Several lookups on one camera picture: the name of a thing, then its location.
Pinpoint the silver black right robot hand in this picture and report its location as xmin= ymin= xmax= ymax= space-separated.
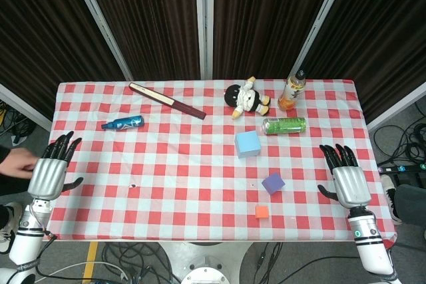
xmin=317 ymin=144 xmax=372 ymax=210

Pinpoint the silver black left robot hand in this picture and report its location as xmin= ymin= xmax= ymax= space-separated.
xmin=27 ymin=130 xmax=84 ymax=201

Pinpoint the medium purple cube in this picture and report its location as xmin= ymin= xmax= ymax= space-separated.
xmin=261 ymin=173 xmax=286 ymax=196

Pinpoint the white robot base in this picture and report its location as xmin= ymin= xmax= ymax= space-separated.
xmin=159 ymin=241 xmax=254 ymax=284

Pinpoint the bare person hand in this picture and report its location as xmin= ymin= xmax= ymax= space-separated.
xmin=1 ymin=152 xmax=39 ymax=180

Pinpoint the white black sneaker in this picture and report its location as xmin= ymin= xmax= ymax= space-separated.
xmin=380 ymin=174 xmax=403 ymax=225

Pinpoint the dark trouser leg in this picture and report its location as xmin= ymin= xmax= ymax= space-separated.
xmin=394 ymin=184 xmax=426 ymax=221

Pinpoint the green drink can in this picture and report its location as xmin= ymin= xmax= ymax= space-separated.
xmin=262 ymin=116 xmax=307 ymax=136

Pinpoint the yellow floor tape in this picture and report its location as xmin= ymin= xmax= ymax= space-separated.
xmin=82 ymin=241 xmax=99 ymax=284

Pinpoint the small blue bottle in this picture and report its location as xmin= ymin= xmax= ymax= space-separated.
xmin=101 ymin=115 xmax=145 ymax=131

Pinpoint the orange tea drink bottle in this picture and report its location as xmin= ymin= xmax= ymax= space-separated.
xmin=278 ymin=69 xmax=307 ymax=112

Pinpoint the large light blue cube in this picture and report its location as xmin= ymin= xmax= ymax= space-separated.
xmin=234 ymin=130 xmax=262 ymax=160

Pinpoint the black white plush doll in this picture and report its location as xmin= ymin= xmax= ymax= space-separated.
xmin=224 ymin=76 xmax=271 ymax=120

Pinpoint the red white checkered tablecloth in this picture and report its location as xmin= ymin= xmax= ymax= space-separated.
xmin=43 ymin=79 xmax=397 ymax=242

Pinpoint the dark red folded fan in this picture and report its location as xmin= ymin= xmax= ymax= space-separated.
xmin=128 ymin=82 xmax=207 ymax=120

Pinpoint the dark corrugated partition panel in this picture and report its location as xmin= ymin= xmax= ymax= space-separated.
xmin=0 ymin=0 xmax=127 ymax=122
xmin=299 ymin=0 xmax=426 ymax=122
xmin=79 ymin=0 xmax=202 ymax=81
xmin=212 ymin=0 xmax=340 ymax=80

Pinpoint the black floor cable bundle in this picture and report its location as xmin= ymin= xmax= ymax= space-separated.
xmin=99 ymin=242 xmax=182 ymax=284
xmin=0 ymin=99 xmax=37 ymax=147
xmin=372 ymin=100 xmax=426 ymax=167

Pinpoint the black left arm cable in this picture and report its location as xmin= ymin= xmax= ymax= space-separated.
xmin=31 ymin=230 xmax=58 ymax=278

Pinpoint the white metal partition rail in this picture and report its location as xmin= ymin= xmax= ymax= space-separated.
xmin=365 ymin=82 xmax=426 ymax=132
xmin=0 ymin=83 xmax=53 ymax=131

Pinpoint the white floor cable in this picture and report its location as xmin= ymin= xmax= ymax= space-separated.
xmin=33 ymin=261 xmax=129 ymax=283

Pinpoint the black cable with inline switch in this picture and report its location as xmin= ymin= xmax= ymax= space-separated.
xmin=254 ymin=242 xmax=284 ymax=284

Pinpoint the white metal partition post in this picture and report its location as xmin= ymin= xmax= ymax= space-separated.
xmin=194 ymin=0 xmax=215 ymax=80
xmin=288 ymin=0 xmax=353 ymax=80
xmin=65 ymin=0 xmax=134 ymax=81

